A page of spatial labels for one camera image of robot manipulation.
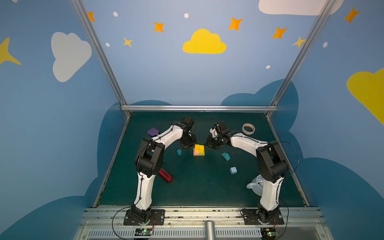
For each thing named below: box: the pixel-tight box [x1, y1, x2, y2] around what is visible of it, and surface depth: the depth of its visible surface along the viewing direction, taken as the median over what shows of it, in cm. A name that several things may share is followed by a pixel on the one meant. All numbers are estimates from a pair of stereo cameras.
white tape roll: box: [242, 123, 256, 135], surface depth 113 cm
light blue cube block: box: [230, 166, 238, 174], surface depth 91 cm
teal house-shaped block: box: [221, 152, 231, 162], surface depth 98 cm
